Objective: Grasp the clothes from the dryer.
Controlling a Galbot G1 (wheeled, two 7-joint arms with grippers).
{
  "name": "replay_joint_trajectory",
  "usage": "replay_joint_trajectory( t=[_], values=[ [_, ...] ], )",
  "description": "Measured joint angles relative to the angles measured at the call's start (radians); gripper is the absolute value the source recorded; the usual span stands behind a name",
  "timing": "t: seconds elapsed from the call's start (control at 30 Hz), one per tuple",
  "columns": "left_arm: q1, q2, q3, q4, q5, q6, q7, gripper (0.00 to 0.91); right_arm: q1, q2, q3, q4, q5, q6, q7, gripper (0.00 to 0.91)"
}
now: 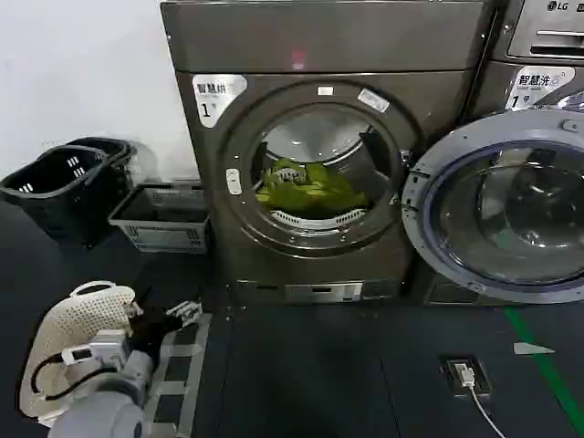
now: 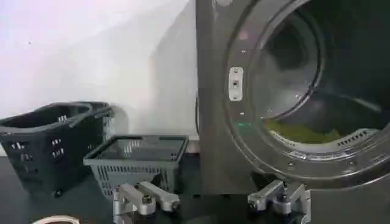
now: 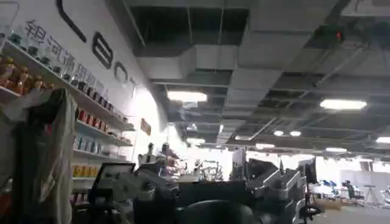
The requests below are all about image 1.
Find grey front-load dryer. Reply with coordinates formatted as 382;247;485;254
159;0;499;308

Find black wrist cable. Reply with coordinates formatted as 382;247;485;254
28;349;120;403

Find white perforated laundry basket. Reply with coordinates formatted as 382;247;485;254
17;280;139;429

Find black round plastic basket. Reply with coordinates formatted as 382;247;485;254
0;145;116;248
65;136;138;193

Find white charger plug with cable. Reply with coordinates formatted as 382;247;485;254
457;362;504;438

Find green clothes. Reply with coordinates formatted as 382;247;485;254
255;156;370;212

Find floor power socket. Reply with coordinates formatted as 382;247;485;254
439;354;495;397

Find white floor tape piece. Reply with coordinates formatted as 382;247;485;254
512;341;558;357

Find grey rectangular plastic crate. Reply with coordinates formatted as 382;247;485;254
108;182;213;255

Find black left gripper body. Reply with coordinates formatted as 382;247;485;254
126;308;183;362

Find grey ladder-shaped floor frame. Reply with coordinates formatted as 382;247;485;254
146;311;214;438

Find grey stacked machine with drawer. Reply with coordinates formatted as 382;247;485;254
500;0;584;61

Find round glass dryer door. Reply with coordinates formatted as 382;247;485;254
400;107;584;305

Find grey washer with label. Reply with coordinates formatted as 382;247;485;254
422;57;584;308

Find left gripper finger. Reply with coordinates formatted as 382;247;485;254
164;299;205;329
123;285;155;318

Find green floor tape line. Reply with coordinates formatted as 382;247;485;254
503;305;584;438

